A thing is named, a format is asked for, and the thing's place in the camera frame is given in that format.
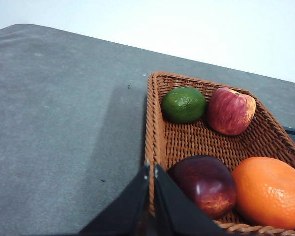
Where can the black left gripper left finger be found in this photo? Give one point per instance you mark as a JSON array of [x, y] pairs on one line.
[[128, 214]]

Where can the dark purple plum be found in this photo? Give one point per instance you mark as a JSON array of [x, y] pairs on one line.
[[208, 182]]

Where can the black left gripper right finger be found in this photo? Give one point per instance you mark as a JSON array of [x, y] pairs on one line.
[[176, 211]]

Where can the red yellow apple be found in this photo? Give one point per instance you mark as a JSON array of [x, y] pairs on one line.
[[230, 112]]

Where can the green lime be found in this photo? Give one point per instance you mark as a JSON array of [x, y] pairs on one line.
[[184, 105]]

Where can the dark teal rectangular tray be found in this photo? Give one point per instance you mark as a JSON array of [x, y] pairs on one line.
[[290, 130]]

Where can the orange tangerine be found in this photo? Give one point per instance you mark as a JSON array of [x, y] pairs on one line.
[[265, 190]]

